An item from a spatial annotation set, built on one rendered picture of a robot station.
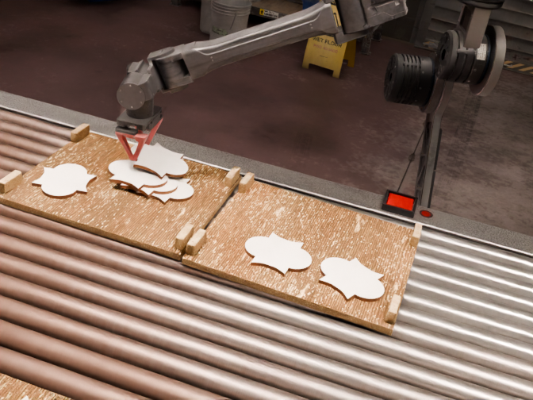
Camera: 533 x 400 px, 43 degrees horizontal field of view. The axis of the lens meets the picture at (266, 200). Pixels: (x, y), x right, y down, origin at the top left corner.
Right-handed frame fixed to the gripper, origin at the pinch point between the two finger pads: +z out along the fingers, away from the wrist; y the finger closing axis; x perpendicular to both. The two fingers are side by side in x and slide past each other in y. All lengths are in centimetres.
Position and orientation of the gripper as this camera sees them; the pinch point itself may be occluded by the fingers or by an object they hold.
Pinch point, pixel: (139, 150)
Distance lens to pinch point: 152.0
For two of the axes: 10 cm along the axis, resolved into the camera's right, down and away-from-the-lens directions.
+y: 2.3, -5.0, 8.4
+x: -9.7, -2.2, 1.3
